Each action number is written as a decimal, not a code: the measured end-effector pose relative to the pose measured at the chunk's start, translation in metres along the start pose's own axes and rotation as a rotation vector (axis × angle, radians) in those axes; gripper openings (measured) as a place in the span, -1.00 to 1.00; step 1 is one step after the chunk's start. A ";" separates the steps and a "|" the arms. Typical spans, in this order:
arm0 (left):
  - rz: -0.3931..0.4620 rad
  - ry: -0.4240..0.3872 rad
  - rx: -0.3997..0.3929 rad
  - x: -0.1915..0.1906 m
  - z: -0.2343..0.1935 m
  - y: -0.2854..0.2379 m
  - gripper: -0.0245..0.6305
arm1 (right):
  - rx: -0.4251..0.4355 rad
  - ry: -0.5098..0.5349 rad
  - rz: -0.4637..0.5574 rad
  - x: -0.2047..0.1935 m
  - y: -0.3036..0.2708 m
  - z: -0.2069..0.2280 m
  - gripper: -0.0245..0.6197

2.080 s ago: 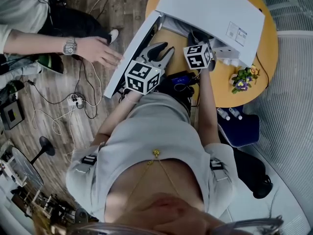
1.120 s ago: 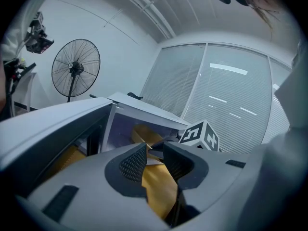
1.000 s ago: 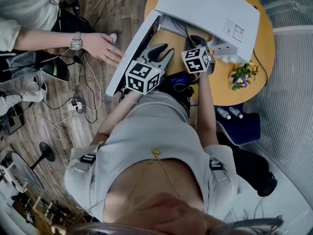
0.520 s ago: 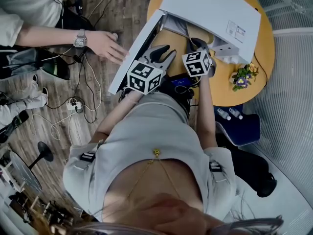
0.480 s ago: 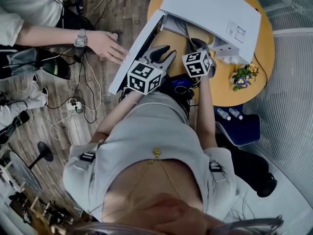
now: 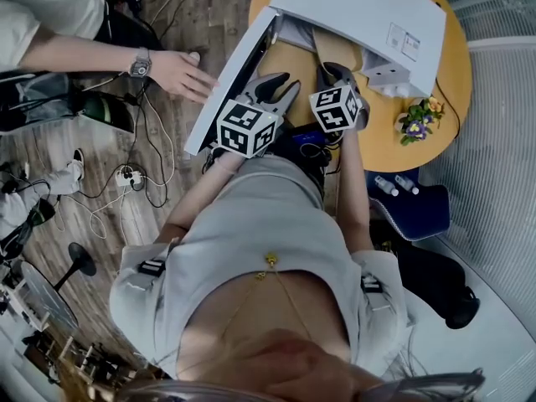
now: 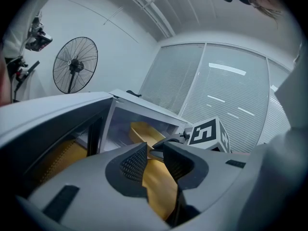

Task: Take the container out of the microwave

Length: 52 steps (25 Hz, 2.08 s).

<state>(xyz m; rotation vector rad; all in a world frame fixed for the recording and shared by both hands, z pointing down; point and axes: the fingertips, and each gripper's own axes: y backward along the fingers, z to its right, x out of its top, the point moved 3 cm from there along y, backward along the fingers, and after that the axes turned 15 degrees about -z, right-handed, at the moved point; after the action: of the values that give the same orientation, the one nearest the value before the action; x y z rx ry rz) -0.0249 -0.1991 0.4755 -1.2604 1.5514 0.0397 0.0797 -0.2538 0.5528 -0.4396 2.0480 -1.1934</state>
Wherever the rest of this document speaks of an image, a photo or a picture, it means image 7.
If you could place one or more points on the person's torso in grey top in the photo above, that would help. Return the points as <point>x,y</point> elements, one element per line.
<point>284,153</point>

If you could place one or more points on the window blinds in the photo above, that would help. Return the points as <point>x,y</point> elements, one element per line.
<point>228,85</point>

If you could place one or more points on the white microwave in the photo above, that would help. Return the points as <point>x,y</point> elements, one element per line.
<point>48,119</point>

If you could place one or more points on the round wooden table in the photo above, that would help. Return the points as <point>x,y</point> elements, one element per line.
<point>158,189</point>

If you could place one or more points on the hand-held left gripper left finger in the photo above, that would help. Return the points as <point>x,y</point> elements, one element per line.
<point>96,177</point>

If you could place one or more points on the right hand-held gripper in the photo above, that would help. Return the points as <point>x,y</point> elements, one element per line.
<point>204,133</point>

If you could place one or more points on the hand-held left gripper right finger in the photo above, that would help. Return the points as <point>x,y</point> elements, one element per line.
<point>211,172</point>

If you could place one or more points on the black standing fan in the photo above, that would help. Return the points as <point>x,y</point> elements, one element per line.
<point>74,65</point>

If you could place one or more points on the yellow plastic bin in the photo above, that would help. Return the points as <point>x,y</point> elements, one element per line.
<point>144,133</point>

